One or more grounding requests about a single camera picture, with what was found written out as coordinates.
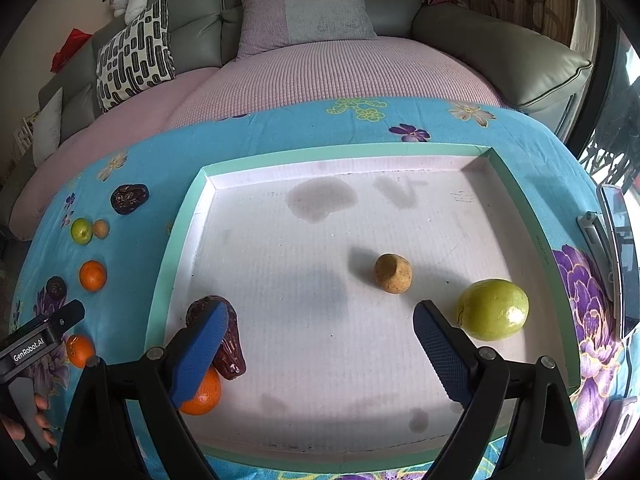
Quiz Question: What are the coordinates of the small brown longan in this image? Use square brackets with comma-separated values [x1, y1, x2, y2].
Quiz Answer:
[92, 219, 110, 240]

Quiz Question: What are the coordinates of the teal shallow cardboard tray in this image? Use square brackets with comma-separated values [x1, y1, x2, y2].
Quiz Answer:
[145, 143, 580, 474]

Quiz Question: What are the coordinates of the small green jujube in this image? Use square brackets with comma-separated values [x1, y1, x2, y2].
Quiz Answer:
[70, 218, 93, 245]

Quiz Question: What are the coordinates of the grey metal rack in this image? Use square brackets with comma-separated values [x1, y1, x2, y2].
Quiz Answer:
[577, 183, 639, 341]

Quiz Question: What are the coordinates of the small orange tangerine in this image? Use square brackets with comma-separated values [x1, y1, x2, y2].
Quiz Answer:
[65, 334, 96, 368]
[78, 260, 107, 292]

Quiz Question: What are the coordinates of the blue floral tablecloth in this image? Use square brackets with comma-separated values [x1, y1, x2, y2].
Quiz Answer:
[11, 96, 639, 452]

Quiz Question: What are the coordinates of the red bag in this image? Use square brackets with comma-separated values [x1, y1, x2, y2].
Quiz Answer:
[50, 28, 92, 74]

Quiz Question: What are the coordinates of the dark red wrinkled date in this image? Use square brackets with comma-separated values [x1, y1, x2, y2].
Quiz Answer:
[186, 295, 246, 380]

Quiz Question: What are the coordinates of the person's left hand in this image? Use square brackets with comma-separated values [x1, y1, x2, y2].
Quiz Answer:
[0, 392, 59, 449]

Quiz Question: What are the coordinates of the black white patterned pillow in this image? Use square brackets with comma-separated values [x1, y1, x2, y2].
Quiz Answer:
[96, 0, 177, 113]

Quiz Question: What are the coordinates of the pink sofa seat cover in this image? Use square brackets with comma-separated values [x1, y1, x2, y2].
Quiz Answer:
[1, 37, 503, 240]

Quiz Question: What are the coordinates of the dark purple passion fruit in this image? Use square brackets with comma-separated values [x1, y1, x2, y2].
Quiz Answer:
[46, 276, 67, 301]

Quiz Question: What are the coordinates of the large orange tangerine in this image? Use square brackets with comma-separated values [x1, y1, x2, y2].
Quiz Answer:
[179, 367, 222, 416]

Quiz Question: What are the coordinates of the grey leather sofa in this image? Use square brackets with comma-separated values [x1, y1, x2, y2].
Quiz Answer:
[0, 0, 594, 241]

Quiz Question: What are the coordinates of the lilac grey square pillow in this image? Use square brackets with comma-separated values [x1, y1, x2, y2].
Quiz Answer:
[236, 0, 376, 58]

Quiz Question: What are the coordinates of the light grey small pillow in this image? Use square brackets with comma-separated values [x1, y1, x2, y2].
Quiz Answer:
[32, 88, 63, 167]

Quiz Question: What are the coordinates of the large green jujube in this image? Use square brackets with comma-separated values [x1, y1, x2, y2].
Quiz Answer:
[456, 278, 529, 341]

